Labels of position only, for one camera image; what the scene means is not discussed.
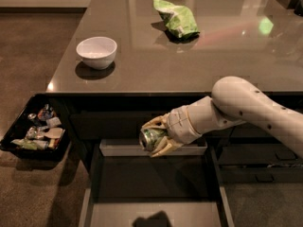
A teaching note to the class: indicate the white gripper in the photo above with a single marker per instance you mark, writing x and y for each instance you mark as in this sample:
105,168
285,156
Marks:
178,124

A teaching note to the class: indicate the green soda can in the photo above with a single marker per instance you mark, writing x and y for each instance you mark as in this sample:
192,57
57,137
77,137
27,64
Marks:
150,138

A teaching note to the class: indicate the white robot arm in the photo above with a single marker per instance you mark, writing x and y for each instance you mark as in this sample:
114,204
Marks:
233,101

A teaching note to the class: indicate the open middle drawer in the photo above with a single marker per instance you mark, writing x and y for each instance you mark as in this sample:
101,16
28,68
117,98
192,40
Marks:
174,191

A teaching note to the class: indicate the closed top drawer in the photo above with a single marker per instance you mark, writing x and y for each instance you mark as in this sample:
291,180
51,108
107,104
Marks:
110,125

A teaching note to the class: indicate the right dark cabinet drawers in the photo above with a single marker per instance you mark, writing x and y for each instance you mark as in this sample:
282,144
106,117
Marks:
247,154

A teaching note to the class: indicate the white ceramic bowl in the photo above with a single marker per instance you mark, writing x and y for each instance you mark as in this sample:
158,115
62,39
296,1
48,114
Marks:
97,52

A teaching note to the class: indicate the green chip bag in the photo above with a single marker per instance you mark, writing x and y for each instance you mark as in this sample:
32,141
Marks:
179,20

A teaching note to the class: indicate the black bin with trash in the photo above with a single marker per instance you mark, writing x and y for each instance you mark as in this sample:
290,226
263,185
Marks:
37,133

